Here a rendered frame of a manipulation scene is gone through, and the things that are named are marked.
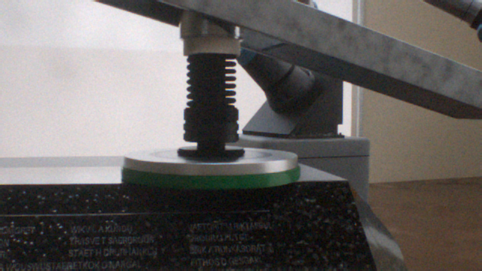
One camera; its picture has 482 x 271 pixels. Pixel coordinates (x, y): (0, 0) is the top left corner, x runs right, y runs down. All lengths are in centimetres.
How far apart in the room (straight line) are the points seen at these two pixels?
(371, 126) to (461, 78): 597
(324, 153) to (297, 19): 112
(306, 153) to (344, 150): 14
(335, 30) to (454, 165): 702
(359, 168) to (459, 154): 593
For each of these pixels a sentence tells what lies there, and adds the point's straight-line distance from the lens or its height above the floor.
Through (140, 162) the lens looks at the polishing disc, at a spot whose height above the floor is 89.
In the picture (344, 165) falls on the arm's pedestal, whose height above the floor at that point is 76.
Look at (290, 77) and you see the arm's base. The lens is 178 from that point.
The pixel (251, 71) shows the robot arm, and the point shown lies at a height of 107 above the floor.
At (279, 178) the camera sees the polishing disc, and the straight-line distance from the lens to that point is 57.
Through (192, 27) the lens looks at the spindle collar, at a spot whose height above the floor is 104.
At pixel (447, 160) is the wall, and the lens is 753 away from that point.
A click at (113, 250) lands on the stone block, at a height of 81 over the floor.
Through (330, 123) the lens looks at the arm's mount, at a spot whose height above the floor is 90.
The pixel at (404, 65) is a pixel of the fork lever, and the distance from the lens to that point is 69.
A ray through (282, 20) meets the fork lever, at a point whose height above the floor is 105.
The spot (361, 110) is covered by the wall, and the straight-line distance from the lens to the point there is 655.
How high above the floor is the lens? 95
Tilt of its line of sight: 3 degrees down
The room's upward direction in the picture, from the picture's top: straight up
